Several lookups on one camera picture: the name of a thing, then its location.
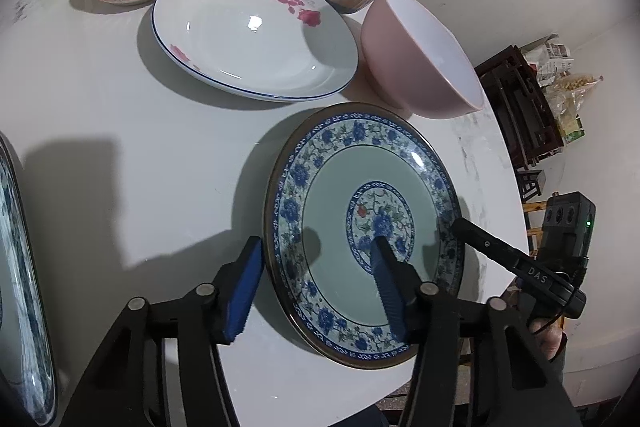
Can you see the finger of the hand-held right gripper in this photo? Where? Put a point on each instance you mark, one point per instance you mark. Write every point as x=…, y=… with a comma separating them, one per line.
x=482, y=243

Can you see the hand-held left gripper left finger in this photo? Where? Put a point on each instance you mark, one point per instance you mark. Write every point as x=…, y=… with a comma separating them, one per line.
x=245, y=292

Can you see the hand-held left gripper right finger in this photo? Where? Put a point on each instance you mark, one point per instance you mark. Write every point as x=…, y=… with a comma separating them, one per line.
x=386, y=292

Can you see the blue floral green plate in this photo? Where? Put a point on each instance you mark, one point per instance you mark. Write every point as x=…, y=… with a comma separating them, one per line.
x=330, y=187

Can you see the pink bowl with white inside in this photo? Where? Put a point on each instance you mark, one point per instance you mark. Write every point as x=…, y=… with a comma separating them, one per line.
x=390, y=52

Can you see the white plate with pink roses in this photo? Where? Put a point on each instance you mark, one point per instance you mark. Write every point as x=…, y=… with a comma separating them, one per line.
x=250, y=52

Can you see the person's right hand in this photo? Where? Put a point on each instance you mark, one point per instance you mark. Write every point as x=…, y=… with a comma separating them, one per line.
x=546, y=338

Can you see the bamboo chair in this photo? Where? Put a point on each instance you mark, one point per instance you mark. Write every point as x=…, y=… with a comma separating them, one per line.
x=536, y=227

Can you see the small dark wooden stool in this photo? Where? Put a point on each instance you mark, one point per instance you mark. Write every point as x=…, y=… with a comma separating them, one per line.
x=531, y=184

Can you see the clear bag of yellow goods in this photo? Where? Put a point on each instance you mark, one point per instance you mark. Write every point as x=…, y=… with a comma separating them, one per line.
x=572, y=102

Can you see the dark wooden side cabinet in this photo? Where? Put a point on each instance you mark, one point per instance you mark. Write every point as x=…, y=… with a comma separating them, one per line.
x=520, y=107

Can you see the blue patterned oval platter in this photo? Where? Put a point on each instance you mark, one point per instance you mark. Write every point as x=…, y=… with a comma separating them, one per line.
x=20, y=282

